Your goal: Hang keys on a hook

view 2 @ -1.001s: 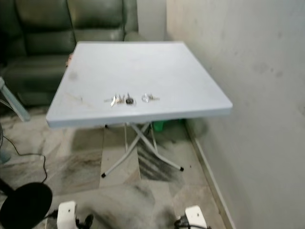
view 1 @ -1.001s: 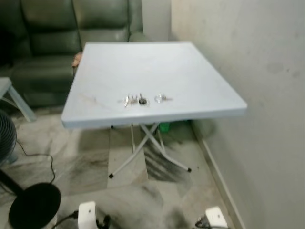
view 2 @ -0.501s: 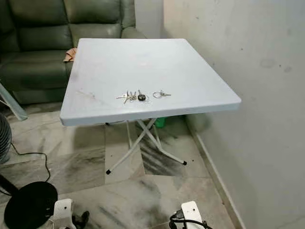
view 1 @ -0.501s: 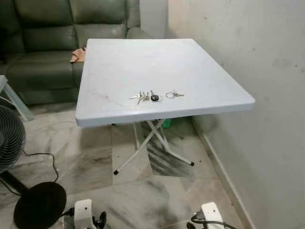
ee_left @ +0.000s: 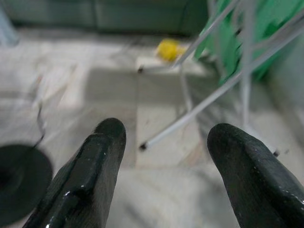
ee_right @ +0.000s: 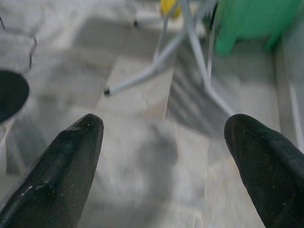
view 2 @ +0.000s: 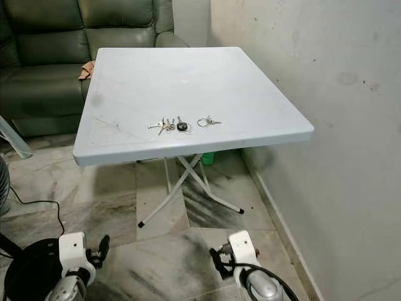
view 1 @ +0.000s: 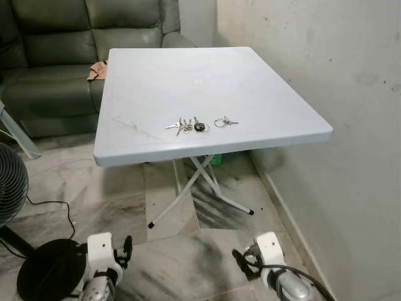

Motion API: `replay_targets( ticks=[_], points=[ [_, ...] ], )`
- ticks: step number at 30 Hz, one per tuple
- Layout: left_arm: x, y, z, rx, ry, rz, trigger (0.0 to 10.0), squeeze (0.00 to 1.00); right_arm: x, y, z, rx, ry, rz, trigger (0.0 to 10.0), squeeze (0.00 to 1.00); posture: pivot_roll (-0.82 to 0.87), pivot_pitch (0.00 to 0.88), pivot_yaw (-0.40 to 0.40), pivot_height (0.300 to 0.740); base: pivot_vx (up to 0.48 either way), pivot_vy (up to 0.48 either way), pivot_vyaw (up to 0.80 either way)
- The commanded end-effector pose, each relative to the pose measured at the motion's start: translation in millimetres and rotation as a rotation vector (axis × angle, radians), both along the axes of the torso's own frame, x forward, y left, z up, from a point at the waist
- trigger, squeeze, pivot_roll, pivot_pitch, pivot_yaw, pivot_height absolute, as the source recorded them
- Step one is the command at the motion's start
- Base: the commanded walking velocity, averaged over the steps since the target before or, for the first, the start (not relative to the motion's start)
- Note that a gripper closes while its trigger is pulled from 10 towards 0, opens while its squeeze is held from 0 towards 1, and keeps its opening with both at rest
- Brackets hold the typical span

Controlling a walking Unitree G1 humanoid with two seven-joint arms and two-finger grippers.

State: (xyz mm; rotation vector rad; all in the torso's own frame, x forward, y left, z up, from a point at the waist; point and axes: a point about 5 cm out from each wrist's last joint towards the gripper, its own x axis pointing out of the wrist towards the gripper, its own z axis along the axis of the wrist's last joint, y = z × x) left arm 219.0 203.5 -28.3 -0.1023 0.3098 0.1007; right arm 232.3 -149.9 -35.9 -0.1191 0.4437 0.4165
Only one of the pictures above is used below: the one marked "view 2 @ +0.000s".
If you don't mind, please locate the orange crumpled cloth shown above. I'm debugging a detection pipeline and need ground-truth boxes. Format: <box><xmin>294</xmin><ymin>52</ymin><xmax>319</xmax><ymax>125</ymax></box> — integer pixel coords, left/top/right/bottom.
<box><xmin>78</xmin><ymin>61</ymin><xmax>96</xmax><ymax>82</ymax></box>

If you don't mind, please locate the bunch of keys, black fob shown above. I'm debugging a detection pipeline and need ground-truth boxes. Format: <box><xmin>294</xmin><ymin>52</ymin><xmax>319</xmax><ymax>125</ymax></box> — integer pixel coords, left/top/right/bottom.
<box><xmin>148</xmin><ymin>115</ymin><xmax>190</xmax><ymax>136</ymax></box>

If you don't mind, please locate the black standing fan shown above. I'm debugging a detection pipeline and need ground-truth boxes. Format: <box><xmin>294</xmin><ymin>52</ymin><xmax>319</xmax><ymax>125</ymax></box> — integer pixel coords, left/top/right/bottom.
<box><xmin>0</xmin><ymin>156</ymin><xmax>64</xmax><ymax>301</ymax></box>

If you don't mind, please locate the single key on ring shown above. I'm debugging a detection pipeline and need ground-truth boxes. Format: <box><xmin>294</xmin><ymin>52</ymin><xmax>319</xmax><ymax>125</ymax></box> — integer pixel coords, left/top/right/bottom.
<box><xmin>196</xmin><ymin>115</ymin><xmax>222</xmax><ymax>129</ymax></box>

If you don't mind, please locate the white folding table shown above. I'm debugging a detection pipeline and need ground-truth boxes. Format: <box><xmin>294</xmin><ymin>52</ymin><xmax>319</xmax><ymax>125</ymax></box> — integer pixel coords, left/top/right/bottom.
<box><xmin>73</xmin><ymin>47</ymin><xmax>315</xmax><ymax>229</ymax></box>

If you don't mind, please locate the pale metal frame leg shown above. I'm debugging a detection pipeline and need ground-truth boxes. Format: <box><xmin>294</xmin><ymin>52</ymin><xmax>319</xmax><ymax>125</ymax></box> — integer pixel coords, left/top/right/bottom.
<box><xmin>0</xmin><ymin>115</ymin><xmax>34</xmax><ymax>159</ymax></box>

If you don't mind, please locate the black fan power cable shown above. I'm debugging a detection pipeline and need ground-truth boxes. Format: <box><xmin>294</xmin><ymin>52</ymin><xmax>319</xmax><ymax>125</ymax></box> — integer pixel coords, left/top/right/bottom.
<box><xmin>9</xmin><ymin>199</ymin><xmax>65</xmax><ymax>238</ymax></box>

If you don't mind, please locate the dark green leather sofa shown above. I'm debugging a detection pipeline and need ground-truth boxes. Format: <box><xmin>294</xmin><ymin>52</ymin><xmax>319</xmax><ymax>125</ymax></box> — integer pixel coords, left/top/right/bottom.
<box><xmin>0</xmin><ymin>0</ymin><xmax>189</xmax><ymax>138</ymax></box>

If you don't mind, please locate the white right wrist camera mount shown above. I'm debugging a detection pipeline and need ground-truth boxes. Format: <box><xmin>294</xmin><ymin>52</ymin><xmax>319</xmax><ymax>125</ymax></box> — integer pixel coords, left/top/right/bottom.
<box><xmin>227</xmin><ymin>230</ymin><xmax>261</xmax><ymax>272</ymax></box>

